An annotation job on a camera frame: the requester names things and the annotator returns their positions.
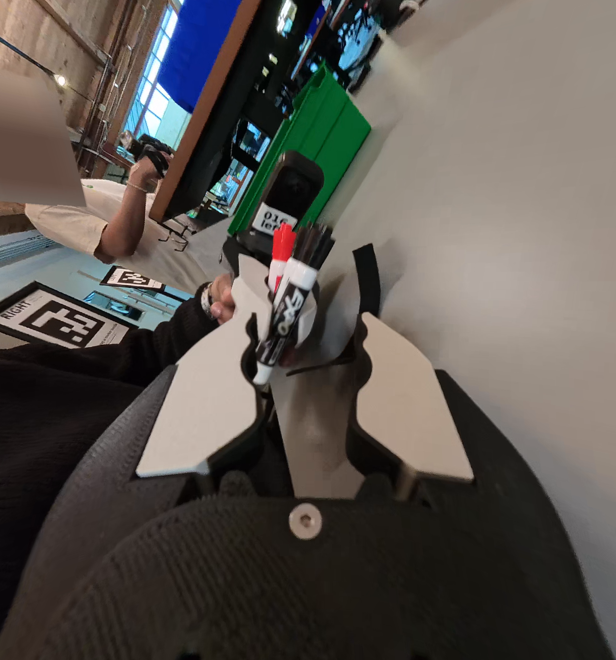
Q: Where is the person's left hand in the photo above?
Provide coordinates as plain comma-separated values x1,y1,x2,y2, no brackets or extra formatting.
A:
207,273,237,324

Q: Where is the red dry-erase marker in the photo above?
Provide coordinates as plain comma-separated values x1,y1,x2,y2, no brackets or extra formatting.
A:
267,223,297,295

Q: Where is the person's black sweater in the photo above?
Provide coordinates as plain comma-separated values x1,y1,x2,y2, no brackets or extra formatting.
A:
0,345,177,635

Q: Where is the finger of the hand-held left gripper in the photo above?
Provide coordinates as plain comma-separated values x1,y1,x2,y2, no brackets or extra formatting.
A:
293,285,321,349
232,253,273,342

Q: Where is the wire mesh cable tray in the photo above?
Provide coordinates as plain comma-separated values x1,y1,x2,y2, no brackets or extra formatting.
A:
0,231,56,275

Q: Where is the person's left forearm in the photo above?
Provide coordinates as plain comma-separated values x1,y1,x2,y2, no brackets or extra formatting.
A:
81,295,221,383

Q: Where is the large black-white tag card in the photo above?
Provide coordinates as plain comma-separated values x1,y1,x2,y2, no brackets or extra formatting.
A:
0,281,141,351

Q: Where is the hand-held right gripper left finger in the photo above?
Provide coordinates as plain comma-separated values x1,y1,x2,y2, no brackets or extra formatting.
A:
135,316,267,477

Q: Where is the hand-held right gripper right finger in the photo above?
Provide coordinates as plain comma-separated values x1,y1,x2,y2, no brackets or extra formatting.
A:
345,312,475,483

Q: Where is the wooden beam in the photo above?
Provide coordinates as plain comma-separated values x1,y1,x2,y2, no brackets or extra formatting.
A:
0,198,36,240

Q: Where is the small black-white tag card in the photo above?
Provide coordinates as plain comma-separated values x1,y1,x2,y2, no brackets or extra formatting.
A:
100,265,165,295

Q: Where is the green plastic bin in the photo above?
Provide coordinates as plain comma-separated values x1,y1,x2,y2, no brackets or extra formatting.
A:
228,62,373,239

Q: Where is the black hook-and-loop strap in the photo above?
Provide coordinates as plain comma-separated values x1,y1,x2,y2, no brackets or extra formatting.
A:
286,244,382,377

